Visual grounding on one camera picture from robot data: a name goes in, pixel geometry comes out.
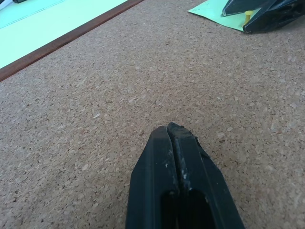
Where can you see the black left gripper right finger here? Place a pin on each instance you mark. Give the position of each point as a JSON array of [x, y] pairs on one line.
[[202, 186]]

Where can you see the dark object at table edge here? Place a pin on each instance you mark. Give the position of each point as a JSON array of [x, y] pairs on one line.
[[19, 1]]

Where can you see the yellow pushpin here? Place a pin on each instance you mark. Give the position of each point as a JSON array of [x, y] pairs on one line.
[[247, 18]]

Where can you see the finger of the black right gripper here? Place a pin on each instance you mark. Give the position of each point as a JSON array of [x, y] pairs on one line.
[[274, 17], [240, 6]]

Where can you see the green paper note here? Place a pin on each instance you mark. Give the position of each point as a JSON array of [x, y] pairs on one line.
[[214, 10]]

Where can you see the cork board with wooden frame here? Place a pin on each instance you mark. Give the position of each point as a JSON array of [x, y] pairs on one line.
[[133, 78]]

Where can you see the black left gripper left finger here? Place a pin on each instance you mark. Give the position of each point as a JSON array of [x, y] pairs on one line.
[[152, 181]]

